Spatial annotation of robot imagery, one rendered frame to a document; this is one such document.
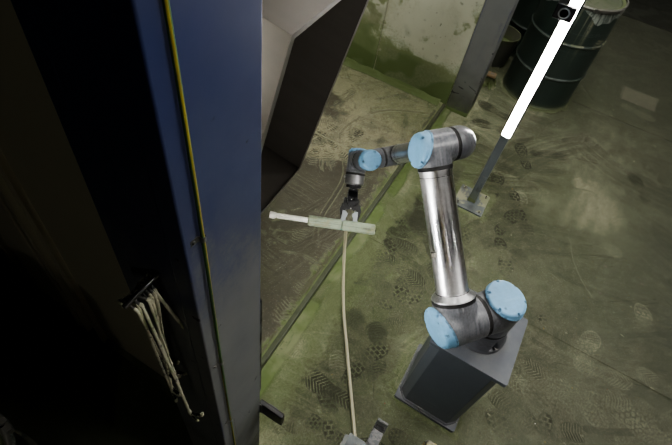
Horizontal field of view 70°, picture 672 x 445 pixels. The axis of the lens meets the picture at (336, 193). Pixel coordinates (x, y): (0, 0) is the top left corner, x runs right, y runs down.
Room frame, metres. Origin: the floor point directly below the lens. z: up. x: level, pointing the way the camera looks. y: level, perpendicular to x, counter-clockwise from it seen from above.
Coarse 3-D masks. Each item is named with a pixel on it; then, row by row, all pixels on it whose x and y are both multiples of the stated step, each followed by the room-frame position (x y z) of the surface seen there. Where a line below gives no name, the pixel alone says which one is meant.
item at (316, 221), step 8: (272, 216) 1.30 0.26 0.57; (280, 216) 1.31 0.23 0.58; (288, 216) 1.32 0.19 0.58; (296, 216) 1.32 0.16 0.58; (312, 216) 1.33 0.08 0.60; (312, 224) 1.30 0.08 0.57; (320, 224) 1.31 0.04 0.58; (328, 224) 1.31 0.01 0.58; (336, 224) 1.32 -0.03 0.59; (344, 224) 1.32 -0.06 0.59; (352, 224) 1.33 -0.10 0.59; (360, 224) 1.33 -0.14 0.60; (368, 224) 1.34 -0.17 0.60; (360, 232) 1.31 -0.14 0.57; (368, 232) 1.31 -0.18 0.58
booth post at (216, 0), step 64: (64, 0) 0.38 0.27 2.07; (128, 0) 0.34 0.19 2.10; (192, 0) 0.40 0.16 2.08; (256, 0) 0.50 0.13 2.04; (64, 64) 0.39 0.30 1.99; (128, 64) 0.35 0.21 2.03; (192, 64) 0.40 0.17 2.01; (256, 64) 0.50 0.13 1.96; (64, 128) 0.41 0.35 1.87; (128, 128) 0.36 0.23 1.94; (192, 128) 0.38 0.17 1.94; (256, 128) 0.50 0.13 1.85; (128, 192) 0.37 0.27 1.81; (192, 192) 0.37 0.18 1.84; (256, 192) 0.50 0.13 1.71; (128, 256) 0.39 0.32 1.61; (192, 256) 0.35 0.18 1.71; (256, 256) 0.49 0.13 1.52; (192, 320) 0.35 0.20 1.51; (256, 320) 0.49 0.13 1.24; (192, 384) 0.37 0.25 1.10; (256, 384) 0.49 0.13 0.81
